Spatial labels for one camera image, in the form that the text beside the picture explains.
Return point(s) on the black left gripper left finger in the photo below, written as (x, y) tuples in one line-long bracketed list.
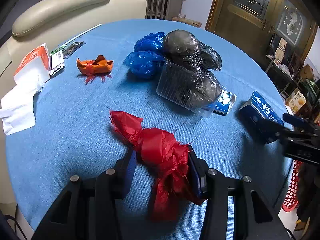
[(86, 209)]

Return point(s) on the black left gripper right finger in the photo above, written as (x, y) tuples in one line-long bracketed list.
[(254, 217)]

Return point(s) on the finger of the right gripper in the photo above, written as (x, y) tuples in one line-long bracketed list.
[(294, 121)]

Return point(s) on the blue cardboard box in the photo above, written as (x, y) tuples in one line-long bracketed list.
[(260, 116)]

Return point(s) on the red plastic bag bundle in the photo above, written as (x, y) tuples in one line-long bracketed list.
[(166, 157)]

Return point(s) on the black plastic bag bundle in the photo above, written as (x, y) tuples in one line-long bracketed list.
[(184, 49)]

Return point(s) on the red plastic mesh basket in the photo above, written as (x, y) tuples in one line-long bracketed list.
[(290, 202)]

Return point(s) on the blue foil snack wrapper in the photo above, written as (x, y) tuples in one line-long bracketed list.
[(223, 104)]

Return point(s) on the clear plastic tray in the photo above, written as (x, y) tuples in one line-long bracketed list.
[(196, 92)]

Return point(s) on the brown wooden door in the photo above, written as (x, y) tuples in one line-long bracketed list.
[(250, 25)]

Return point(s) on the white tissue paper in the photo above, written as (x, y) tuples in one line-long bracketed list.
[(17, 107)]

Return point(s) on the orange plastic bag bundle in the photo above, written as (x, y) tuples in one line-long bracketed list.
[(100, 67)]

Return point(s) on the orange white tissue pack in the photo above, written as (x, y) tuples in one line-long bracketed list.
[(34, 66)]

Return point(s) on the white barcode card box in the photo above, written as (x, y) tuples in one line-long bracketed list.
[(56, 63)]

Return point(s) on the blue plastic bag bundle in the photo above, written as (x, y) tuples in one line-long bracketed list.
[(147, 58)]

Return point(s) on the dark snack packet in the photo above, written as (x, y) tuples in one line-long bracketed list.
[(70, 49)]

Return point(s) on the green wrapper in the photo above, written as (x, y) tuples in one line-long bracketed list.
[(57, 49)]

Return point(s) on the wooden radiator cabinet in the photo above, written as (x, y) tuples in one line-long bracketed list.
[(163, 9)]

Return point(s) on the beige leather sofa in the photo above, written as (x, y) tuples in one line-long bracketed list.
[(54, 21)]

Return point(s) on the cardboard box by wall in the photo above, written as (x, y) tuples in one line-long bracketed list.
[(187, 21)]

